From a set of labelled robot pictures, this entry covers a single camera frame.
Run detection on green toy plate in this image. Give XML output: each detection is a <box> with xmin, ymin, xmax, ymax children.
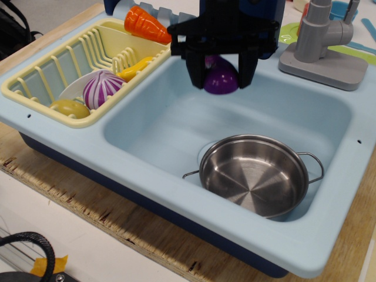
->
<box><xmin>279</xmin><ymin>22</ymin><xmax>375</xmax><ymax>65</ymax></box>

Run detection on black braided cable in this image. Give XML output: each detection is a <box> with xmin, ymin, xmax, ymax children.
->
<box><xmin>0</xmin><ymin>231</ymin><xmax>56</xmax><ymax>282</ymax></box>

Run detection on black backpack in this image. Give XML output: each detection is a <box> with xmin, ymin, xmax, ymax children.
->
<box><xmin>1</xmin><ymin>1</ymin><xmax>42</xmax><ymax>60</ymax></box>

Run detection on purple toy eggplant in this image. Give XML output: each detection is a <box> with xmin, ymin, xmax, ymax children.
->
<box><xmin>203</xmin><ymin>55</ymin><xmax>239</xmax><ymax>95</ymax></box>

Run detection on stainless steel pot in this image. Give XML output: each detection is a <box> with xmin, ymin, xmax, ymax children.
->
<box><xmin>182</xmin><ymin>134</ymin><xmax>325</xmax><ymax>221</ymax></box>

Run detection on cream plastic dish rack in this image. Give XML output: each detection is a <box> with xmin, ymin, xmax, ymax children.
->
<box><xmin>1</xmin><ymin>18</ymin><xmax>170</xmax><ymax>128</ymax></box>

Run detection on dark blue plastic box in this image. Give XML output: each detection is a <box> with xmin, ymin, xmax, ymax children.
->
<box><xmin>240</xmin><ymin>0</ymin><xmax>286</xmax><ymax>51</ymax></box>

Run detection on white toy plate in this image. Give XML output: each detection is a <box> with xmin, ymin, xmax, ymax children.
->
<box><xmin>58</xmin><ymin>72</ymin><xmax>96</xmax><ymax>100</ymax></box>

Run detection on yellow tape piece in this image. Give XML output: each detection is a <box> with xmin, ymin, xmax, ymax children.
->
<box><xmin>30</xmin><ymin>255</ymin><xmax>68</xmax><ymax>277</ymax></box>

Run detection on yellow toy banana pepper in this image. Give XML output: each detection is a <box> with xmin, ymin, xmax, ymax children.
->
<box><xmin>116</xmin><ymin>56</ymin><xmax>153</xmax><ymax>82</ymax></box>

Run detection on yellow toy potato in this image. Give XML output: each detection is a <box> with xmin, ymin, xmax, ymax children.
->
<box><xmin>49</xmin><ymin>99</ymin><xmax>90</xmax><ymax>119</ymax></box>

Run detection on wooden board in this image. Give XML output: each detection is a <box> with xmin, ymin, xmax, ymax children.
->
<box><xmin>0</xmin><ymin>3</ymin><xmax>376</xmax><ymax>282</ymax></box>

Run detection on blue toy bowl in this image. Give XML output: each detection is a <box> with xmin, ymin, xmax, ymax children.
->
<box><xmin>329</xmin><ymin>0</ymin><xmax>360</xmax><ymax>23</ymax></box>

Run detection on light blue toy utensil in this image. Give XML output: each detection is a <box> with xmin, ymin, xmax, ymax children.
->
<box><xmin>347</xmin><ymin>18</ymin><xmax>375</xmax><ymax>55</ymax></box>

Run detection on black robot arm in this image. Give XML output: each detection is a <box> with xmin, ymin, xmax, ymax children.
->
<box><xmin>167</xmin><ymin>1</ymin><xmax>285</xmax><ymax>89</ymax></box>

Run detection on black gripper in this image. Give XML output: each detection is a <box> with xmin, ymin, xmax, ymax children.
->
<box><xmin>167</xmin><ymin>11</ymin><xmax>280</xmax><ymax>89</ymax></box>

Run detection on orange toy carrot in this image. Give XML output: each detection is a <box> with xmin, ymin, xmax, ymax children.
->
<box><xmin>124</xmin><ymin>6</ymin><xmax>172</xmax><ymax>44</ymax></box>

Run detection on grey toy faucet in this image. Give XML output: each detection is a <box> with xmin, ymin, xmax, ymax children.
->
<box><xmin>278</xmin><ymin>1</ymin><xmax>368</xmax><ymax>91</ymax></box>

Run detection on purple white toy onion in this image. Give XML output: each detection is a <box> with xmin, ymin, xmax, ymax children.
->
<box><xmin>83</xmin><ymin>70</ymin><xmax>126</xmax><ymax>110</ymax></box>

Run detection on light blue toy sink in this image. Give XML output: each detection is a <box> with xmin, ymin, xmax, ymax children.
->
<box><xmin>0</xmin><ymin>1</ymin><xmax>376</xmax><ymax>278</ymax></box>

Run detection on black metal base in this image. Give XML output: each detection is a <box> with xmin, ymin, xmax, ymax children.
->
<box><xmin>1</xmin><ymin>271</ymin><xmax>77</xmax><ymax>282</ymax></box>

